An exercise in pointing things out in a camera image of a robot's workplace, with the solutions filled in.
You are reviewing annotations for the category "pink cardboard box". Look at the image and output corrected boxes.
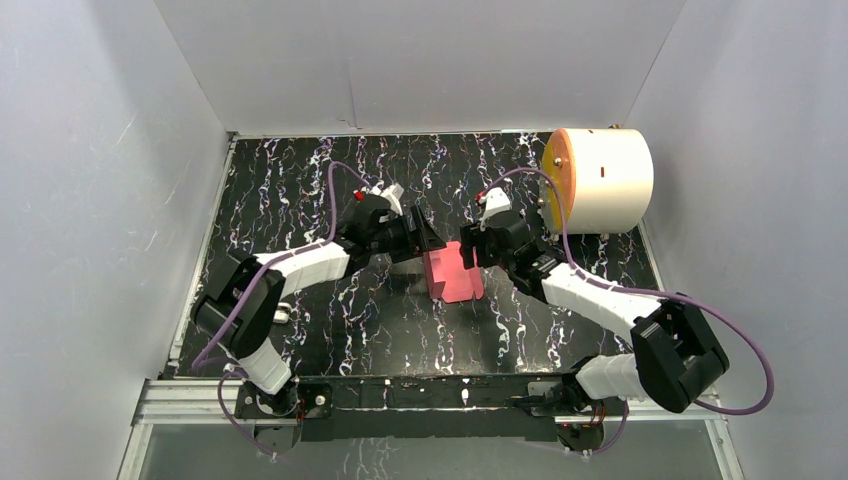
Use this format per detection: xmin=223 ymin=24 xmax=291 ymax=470
xmin=423 ymin=241 xmax=484 ymax=303

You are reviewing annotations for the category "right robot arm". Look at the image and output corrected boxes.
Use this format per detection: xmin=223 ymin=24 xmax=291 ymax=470
xmin=460 ymin=210 xmax=730 ymax=414

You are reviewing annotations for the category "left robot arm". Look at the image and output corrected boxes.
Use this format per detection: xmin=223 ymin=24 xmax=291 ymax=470
xmin=189 ymin=195 xmax=446 ymax=416

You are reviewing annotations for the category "white cylindrical drum device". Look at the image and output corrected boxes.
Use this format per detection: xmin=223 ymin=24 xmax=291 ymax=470
xmin=539 ymin=128 xmax=654 ymax=235

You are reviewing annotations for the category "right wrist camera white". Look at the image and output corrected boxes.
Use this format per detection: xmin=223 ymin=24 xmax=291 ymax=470
xmin=478 ymin=187 xmax=512 ymax=230

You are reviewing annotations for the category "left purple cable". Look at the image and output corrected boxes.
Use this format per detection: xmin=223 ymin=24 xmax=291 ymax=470
xmin=190 ymin=161 xmax=382 ymax=458

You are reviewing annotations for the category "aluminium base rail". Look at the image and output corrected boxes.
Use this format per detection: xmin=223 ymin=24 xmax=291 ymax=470
xmin=132 ymin=377 xmax=727 ymax=427

